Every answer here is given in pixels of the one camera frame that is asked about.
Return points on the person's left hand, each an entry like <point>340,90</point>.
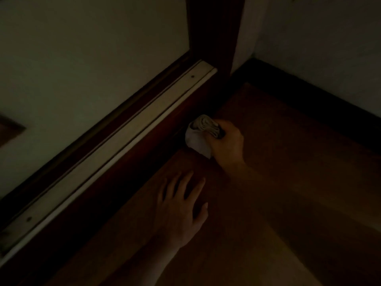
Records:
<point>175,217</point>

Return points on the person's right hand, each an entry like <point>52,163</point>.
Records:
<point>227,148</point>

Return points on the grey cleaning cloth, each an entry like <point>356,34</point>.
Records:
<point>198,139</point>

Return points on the black baseboard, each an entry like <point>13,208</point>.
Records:
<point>119,199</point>
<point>312,107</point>

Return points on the person's right forearm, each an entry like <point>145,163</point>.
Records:
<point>268,193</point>

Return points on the brown inner wooden strip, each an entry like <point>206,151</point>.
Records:
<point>119,119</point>

